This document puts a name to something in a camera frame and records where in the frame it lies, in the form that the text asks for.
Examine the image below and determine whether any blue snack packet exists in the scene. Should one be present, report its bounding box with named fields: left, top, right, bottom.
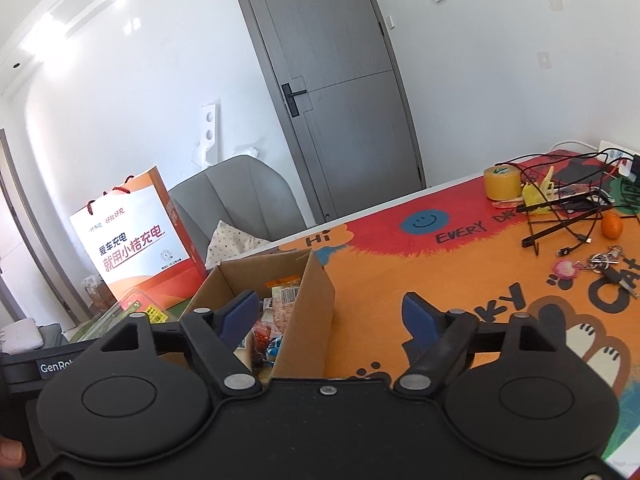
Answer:
left=265, top=336, right=283, bottom=364

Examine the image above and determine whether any orange biscuit pack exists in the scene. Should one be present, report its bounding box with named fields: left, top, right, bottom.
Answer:
left=262, top=275, right=302, bottom=336

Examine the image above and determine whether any person left hand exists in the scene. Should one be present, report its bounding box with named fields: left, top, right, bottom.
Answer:
left=0, top=437, right=26, bottom=470

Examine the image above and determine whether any clear plastic clamshell container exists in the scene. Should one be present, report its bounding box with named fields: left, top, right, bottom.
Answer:
left=70, top=287, right=177, bottom=342

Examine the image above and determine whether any brown cardboard box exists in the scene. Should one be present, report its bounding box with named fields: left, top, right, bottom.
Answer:
left=184, top=249, right=335, bottom=378

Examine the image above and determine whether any dotted cushion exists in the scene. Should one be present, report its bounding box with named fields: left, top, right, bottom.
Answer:
left=205, top=220, right=269, bottom=270

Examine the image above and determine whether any white orange paper bag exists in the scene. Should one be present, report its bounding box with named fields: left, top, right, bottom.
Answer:
left=70, top=167, right=206, bottom=308

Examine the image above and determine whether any grey armchair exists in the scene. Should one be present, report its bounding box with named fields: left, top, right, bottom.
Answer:
left=169, top=155, right=306, bottom=258

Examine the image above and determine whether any colourful cartoon table mat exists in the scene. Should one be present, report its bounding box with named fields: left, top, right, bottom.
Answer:
left=277, top=151, right=639, bottom=470

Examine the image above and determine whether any yellow tape roll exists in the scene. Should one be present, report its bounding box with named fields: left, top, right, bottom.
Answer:
left=483, top=165, right=522, bottom=202

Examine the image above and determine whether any yellow plastic clip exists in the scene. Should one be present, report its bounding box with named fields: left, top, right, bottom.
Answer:
left=522, top=166, right=558, bottom=214

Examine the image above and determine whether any key bunch with pink charm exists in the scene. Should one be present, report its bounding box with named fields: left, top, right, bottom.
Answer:
left=549, top=245, right=639, bottom=299

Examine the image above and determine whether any orange tangerine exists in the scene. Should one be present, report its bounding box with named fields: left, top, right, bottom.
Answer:
left=600, top=211, right=624, bottom=240

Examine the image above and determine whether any white power strip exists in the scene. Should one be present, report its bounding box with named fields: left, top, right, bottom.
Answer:
left=598, top=140, right=640, bottom=182

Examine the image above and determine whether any grey door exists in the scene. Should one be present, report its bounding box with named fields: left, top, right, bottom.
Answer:
left=238, top=0, right=426, bottom=223

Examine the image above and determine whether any white wall hook plate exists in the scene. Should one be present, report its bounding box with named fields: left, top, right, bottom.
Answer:
left=193, top=102, right=219, bottom=169

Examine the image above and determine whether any black wire stand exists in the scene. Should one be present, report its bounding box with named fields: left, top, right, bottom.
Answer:
left=515, top=168, right=614, bottom=258

